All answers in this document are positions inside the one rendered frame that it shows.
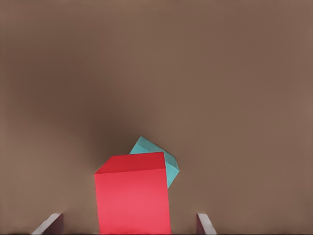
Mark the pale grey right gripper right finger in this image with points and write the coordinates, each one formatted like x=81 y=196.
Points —
x=204 y=224

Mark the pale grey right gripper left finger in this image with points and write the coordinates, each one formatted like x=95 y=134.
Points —
x=51 y=224

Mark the red wooden cube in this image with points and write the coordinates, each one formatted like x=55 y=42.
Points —
x=133 y=195

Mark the blue wooden cube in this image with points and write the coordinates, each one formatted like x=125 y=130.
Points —
x=171 y=166

